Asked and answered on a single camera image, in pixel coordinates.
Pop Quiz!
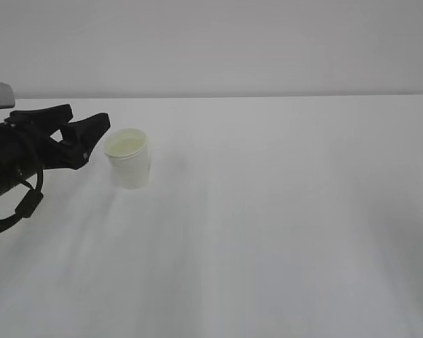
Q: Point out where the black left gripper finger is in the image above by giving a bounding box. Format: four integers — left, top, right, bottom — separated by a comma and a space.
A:
60, 113, 110, 165
8, 104, 73, 132

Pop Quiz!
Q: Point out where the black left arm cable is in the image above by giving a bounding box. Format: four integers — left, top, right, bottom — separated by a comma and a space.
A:
0, 126, 44, 237

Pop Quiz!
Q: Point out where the white paper cup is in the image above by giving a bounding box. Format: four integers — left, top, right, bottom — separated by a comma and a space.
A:
104, 128, 151, 189

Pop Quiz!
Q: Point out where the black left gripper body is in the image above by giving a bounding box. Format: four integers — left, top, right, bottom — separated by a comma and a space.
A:
0, 117, 83, 196

